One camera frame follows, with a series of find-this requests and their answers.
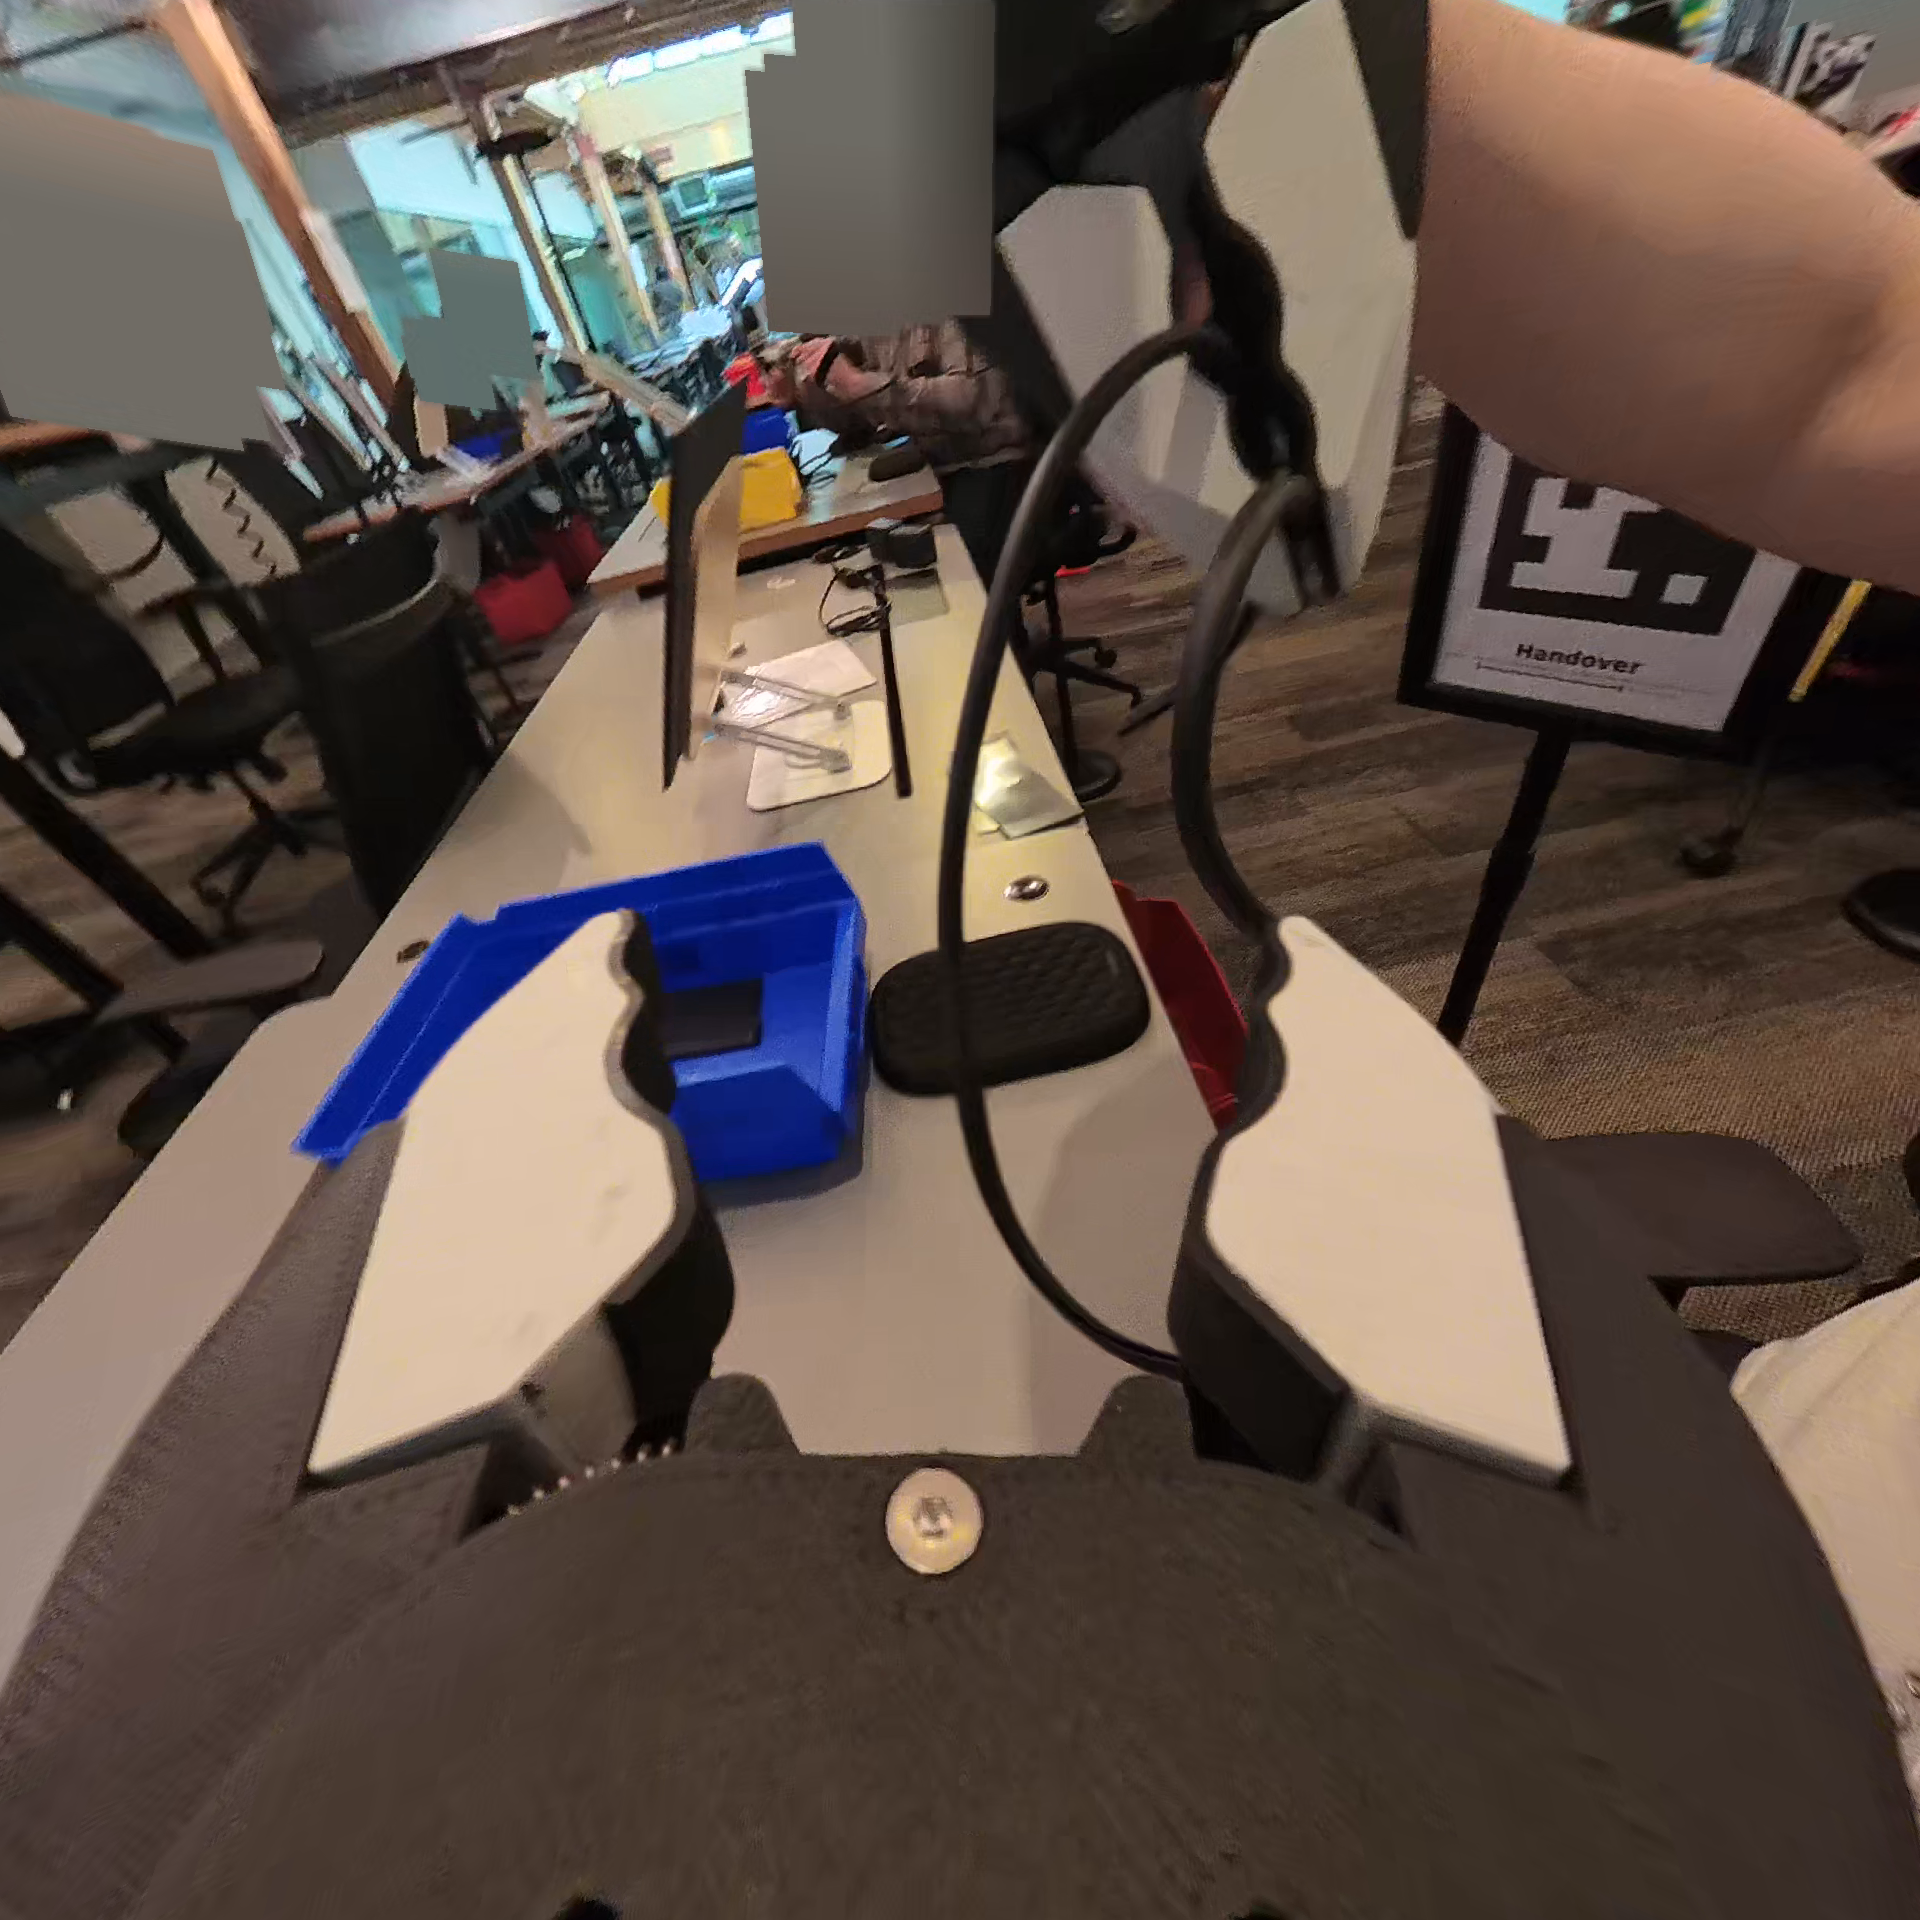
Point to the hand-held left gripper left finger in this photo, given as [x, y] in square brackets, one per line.
[510, 1200]

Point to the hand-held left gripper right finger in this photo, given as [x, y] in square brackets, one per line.
[1381, 1231]

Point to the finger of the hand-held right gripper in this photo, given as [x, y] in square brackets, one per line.
[1111, 331]
[1334, 331]

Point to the blue plastic bin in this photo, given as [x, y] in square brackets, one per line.
[780, 1110]

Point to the person's right forearm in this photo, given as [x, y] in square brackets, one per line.
[1650, 270]

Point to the wood-edged desk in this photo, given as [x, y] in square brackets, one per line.
[841, 518]

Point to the grey desk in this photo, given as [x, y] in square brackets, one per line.
[931, 1260]

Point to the black power adapter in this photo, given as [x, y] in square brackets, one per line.
[904, 549]

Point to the red plastic bin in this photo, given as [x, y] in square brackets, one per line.
[1184, 975]

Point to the yellow storage bin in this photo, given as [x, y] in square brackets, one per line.
[764, 489]

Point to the black textured wrist rest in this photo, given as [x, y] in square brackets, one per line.
[1035, 1005]

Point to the black white marker sign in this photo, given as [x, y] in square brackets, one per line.
[1590, 661]

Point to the black upright rod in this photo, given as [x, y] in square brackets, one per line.
[897, 705]

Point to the silver foil packet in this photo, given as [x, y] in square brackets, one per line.
[1021, 794]

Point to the red storage bin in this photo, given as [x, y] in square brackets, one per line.
[524, 600]

